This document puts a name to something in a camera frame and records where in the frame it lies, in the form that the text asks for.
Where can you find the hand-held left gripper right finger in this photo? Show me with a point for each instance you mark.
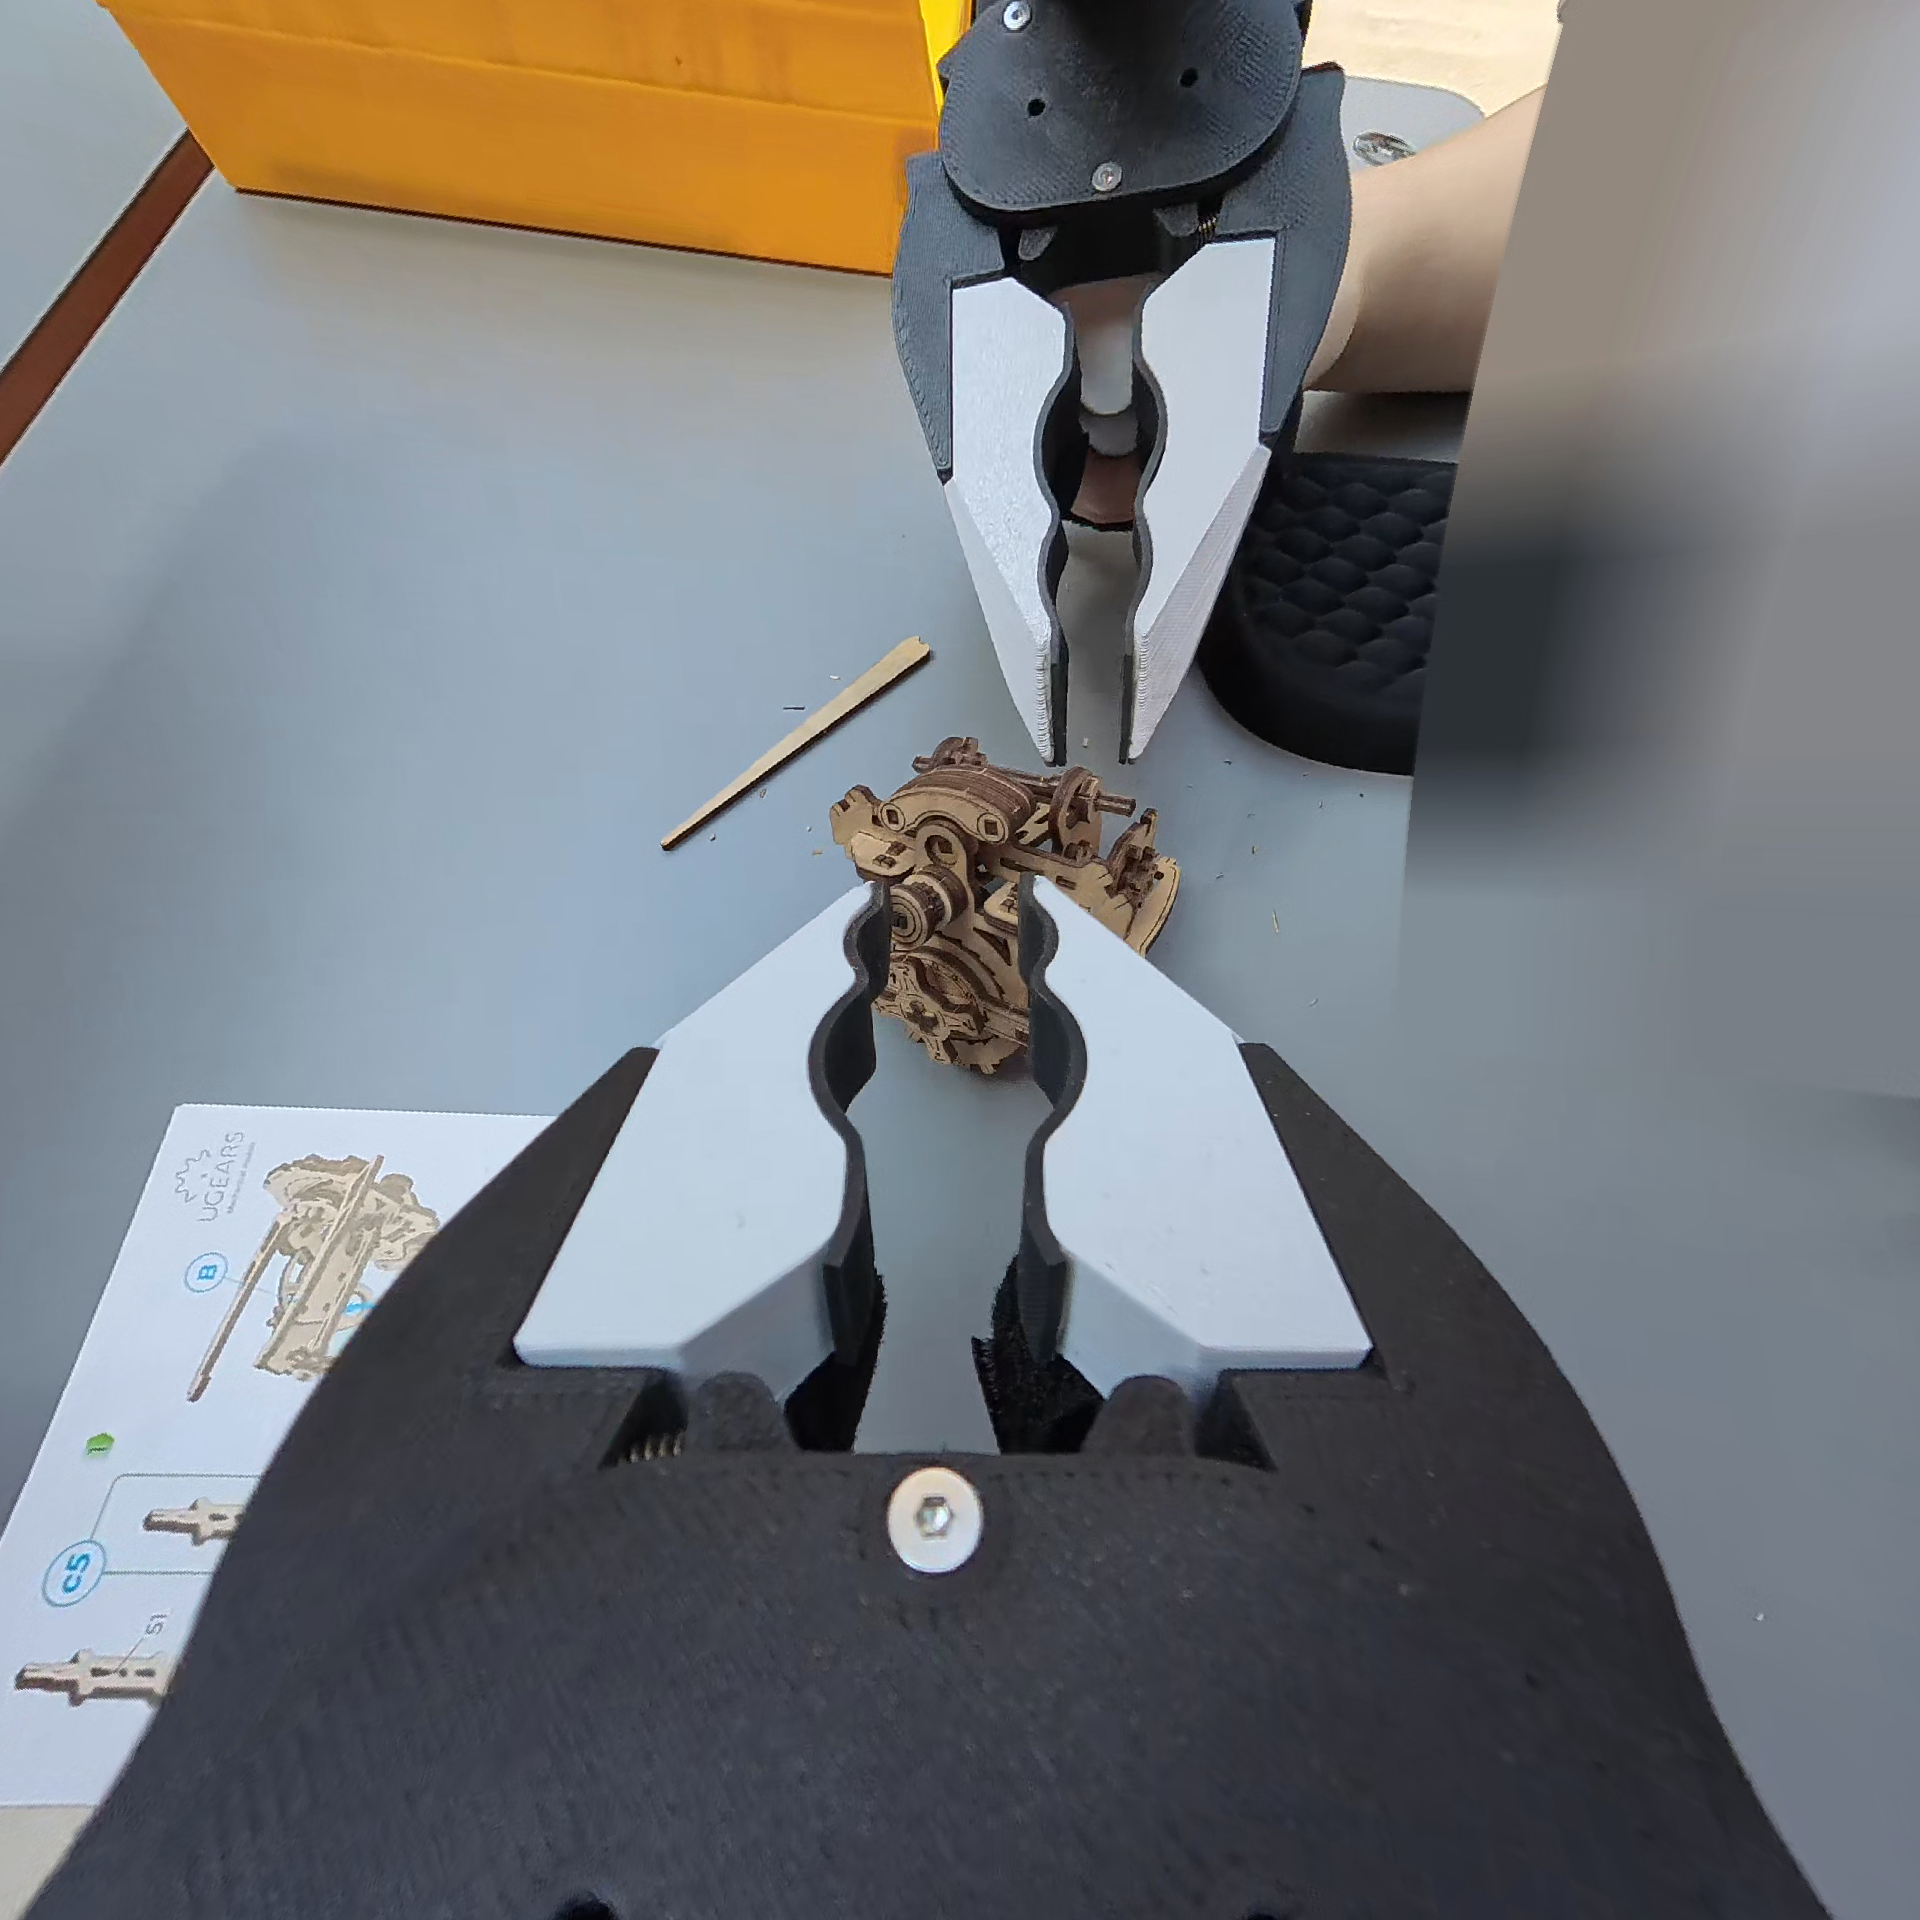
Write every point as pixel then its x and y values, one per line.
pixel 1201 1202

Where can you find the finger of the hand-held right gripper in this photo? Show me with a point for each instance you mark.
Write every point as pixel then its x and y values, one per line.
pixel 1215 406
pixel 991 452

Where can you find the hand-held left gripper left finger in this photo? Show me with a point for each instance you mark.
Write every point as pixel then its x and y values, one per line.
pixel 690 1202

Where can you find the wooden mechanical model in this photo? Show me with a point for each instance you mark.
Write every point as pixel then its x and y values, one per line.
pixel 960 840

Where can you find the person's right forearm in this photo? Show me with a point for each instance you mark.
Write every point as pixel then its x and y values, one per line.
pixel 1424 270

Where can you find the grey desk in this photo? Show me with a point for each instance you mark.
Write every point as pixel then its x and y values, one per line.
pixel 450 600

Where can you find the person's right hand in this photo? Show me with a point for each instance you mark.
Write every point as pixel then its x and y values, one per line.
pixel 1113 488

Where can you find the black honeycomb cushion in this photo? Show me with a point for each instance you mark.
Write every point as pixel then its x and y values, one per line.
pixel 1319 629

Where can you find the thin wooden stick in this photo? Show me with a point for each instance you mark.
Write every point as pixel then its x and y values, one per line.
pixel 810 735

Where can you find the assembly instruction booklet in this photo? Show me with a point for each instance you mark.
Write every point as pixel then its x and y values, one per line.
pixel 150 1349

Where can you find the yellow plastic bin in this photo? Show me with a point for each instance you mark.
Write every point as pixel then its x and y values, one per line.
pixel 525 120

